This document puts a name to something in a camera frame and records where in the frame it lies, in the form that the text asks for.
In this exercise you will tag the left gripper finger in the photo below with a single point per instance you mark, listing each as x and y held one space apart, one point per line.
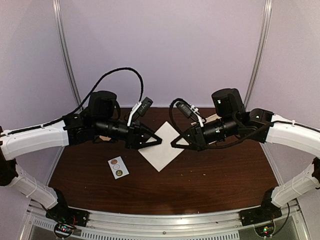
149 133
145 144

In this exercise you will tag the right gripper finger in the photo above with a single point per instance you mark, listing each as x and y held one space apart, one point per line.
183 139
191 147

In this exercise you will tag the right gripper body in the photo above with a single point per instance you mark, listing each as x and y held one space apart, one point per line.
200 140

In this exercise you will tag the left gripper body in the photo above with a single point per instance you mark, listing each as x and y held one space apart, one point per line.
131 138

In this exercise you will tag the letter sheet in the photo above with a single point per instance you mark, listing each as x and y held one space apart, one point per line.
212 117
159 156

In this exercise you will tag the brown paper envelope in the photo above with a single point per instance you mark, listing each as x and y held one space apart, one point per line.
104 139

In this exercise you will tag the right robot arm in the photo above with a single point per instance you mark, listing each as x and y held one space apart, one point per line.
234 125

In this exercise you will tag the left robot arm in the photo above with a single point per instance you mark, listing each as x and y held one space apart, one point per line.
73 129

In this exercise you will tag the white sticker sheet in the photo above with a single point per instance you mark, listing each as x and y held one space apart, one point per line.
118 167

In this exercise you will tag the right circuit board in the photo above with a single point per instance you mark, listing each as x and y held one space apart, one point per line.
265 230

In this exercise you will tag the circuit board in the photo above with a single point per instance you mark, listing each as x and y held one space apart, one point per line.
265 230
62 230

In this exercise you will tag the left circuit board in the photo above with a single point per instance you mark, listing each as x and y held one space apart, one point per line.
62 230

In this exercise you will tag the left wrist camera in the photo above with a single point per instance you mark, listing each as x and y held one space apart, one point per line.
139 110

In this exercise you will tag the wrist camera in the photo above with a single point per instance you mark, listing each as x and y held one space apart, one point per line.
139 110
191 112

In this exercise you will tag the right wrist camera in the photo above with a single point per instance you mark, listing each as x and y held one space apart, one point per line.
191 112

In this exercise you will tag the front aluminium rail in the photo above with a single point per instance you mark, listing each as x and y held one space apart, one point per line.
223 225

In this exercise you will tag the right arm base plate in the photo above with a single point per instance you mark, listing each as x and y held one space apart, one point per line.
257 215

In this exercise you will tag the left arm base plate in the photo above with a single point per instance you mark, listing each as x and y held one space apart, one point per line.
72 216

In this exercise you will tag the left aluminium frame post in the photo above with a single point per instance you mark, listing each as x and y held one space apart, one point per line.
65 52

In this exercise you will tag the aluminium frame post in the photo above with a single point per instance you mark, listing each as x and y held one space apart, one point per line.
65 52
264 32

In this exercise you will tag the right aluminium frame post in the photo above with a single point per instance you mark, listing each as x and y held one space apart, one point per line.
264 32

